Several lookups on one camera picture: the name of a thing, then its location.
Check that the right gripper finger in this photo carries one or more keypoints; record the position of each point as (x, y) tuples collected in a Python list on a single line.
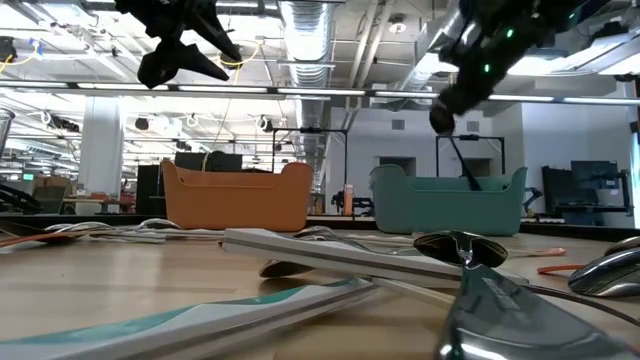
[(477, 95), (452, 65)]

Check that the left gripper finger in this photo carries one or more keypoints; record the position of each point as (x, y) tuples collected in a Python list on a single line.
[(217, 37), (170, 60)]

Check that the large metal spoon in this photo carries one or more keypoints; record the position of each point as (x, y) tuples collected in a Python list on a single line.
[(500, 320)]

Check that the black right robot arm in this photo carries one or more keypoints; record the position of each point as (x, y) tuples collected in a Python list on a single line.
[(545, 20)]

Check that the long ceiling light strip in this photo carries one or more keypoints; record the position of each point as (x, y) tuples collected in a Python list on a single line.
[(225, 89)]

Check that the black background monitors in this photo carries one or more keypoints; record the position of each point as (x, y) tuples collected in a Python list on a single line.
[(210, 161)]

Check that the white building column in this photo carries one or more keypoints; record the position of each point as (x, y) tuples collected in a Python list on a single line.
[(100, 150)]

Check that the teal plastic bin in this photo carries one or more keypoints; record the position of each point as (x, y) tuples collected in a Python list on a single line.
[(440, 210)]

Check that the black monitor workstation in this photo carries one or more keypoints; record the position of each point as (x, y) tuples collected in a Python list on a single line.
[(565, 190)]

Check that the black cabinet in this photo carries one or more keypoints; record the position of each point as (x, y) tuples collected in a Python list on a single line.
[(150, 192)]

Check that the orange plastic bin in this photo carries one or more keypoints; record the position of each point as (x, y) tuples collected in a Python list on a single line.
[(235, 205)]

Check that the small orange device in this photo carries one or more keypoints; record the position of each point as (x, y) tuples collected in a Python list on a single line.
[(348, 197)]

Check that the silver ceiling duct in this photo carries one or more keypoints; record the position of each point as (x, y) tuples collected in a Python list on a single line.
[(306, 40), (425, 65)]

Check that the black metal frame stand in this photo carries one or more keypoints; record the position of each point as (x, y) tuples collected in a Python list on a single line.
[(492, 137)]

